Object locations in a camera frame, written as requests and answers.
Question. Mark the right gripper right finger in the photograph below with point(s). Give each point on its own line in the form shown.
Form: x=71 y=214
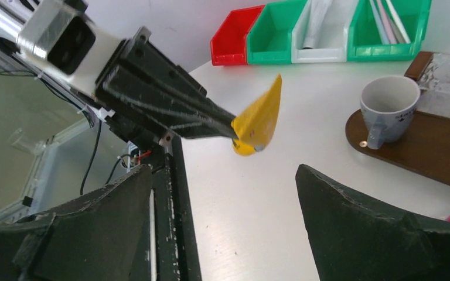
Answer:
x=354 y=236

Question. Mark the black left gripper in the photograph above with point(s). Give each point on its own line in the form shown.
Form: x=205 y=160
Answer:
x=155 y=100

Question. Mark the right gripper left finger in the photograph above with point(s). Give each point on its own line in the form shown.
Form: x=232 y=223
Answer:
x=93 y=237

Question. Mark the yellow toothpaste tube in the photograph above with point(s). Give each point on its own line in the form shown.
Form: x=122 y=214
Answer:
x=255 y=126

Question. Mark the grey handled white mug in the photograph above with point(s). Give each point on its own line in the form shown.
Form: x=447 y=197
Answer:
x=388 y=104

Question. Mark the clear acrylic organizer rack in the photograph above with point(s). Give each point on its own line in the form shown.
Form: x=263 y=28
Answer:
x=431 y=71

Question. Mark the pink toothbrush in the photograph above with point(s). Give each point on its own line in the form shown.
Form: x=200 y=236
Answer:
x=386 y=22

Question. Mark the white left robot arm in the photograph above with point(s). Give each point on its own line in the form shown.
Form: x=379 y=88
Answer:
x=13 y=16

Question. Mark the white toothpaste bin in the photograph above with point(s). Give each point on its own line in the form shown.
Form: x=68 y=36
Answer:
x=333 y=42

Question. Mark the green toothbrush bin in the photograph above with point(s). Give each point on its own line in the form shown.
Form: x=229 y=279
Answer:
x=364 y=42

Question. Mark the light blue toothbrush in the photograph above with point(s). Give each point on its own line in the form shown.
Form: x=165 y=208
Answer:
x=379 y=24

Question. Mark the red cup bin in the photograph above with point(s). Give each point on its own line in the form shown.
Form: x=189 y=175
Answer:
x=228 y=46

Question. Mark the green bin with rack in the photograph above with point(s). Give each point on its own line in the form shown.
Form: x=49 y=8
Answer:
x=269 y=40

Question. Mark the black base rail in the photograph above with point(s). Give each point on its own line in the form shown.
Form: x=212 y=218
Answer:
x=167 y=249

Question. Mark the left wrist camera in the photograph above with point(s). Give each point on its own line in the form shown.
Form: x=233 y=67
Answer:
x=62 y=41

